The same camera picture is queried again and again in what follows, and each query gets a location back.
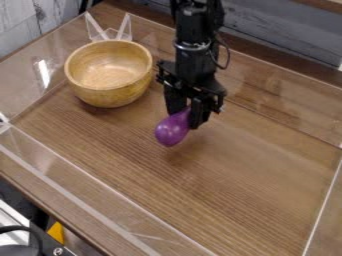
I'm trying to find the brown wooden bowl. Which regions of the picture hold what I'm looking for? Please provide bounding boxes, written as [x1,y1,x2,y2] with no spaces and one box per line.
[64,40,154,108]

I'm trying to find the purple toy eggplant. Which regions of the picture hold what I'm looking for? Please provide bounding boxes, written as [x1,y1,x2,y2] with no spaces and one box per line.
[155,109,190,147]

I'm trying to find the black device with yellow sticker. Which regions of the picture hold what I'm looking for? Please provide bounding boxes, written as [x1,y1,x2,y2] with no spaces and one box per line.
[27,222,78,256]

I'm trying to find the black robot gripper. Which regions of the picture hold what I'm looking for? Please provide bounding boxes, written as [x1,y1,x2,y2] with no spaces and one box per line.
[157,40,227,129]

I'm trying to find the clear acrylic tray wall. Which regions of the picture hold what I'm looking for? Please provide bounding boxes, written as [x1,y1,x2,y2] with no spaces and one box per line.
[0,18,342,256]

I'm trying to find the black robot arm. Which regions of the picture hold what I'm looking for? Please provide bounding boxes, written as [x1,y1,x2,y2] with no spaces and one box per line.
[157,0,231,129]

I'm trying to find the black cable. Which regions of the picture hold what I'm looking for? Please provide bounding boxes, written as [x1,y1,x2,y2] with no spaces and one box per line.
[0,225,44,256]

